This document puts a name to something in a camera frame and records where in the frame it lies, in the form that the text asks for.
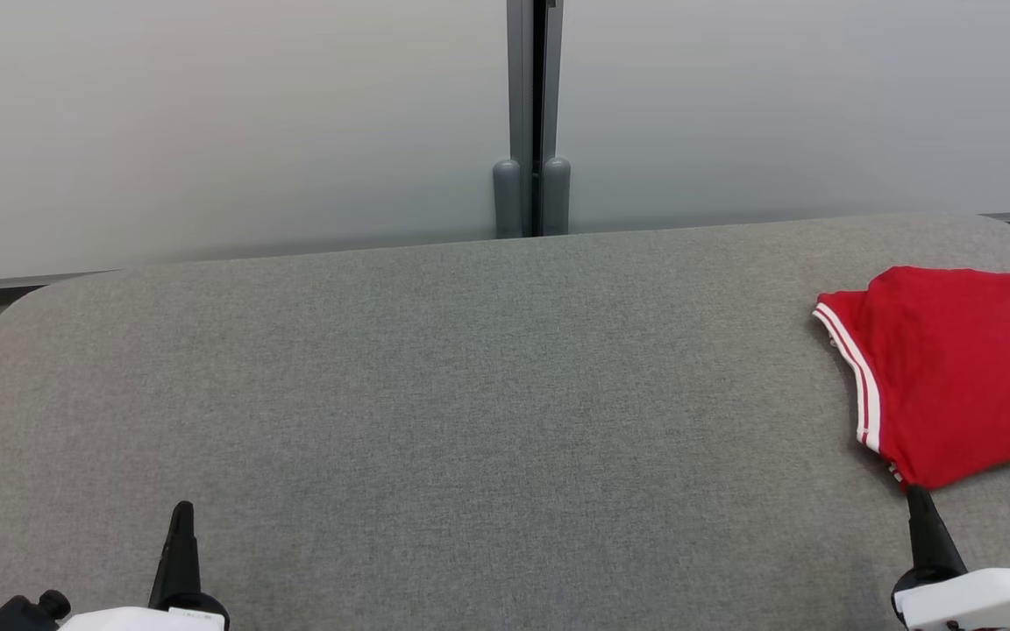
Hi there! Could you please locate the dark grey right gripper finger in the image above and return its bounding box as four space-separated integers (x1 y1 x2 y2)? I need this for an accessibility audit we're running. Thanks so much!
907 485 968 576

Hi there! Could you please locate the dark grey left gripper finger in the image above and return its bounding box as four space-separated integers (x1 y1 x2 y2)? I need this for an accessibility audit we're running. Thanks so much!
148 501 202 607

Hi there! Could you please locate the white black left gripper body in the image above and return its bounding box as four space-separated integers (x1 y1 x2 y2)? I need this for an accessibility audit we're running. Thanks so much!
0 590 231 631

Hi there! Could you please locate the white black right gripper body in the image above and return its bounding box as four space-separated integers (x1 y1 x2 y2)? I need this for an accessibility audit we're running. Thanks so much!
891 543 1010 631

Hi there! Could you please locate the red and white jersey shirt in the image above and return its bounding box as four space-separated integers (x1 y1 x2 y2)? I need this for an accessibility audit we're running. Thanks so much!
812 266 1010 490

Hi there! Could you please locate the grey cylindrical post foot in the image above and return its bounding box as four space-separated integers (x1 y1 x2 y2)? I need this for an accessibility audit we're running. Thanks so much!
542 157 572 236
493 158 523 239

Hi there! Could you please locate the grey partition post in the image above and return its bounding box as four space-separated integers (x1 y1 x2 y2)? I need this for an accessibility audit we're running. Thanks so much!
507 0 565 238

